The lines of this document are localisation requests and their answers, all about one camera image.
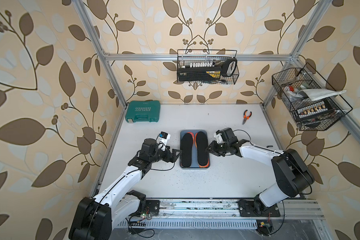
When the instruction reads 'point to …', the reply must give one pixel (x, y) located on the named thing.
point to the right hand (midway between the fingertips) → (206, 149)
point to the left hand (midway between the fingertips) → (175, 149)
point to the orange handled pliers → (245, 117)
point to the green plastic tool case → (143, 111)
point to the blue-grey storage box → (195, 165)
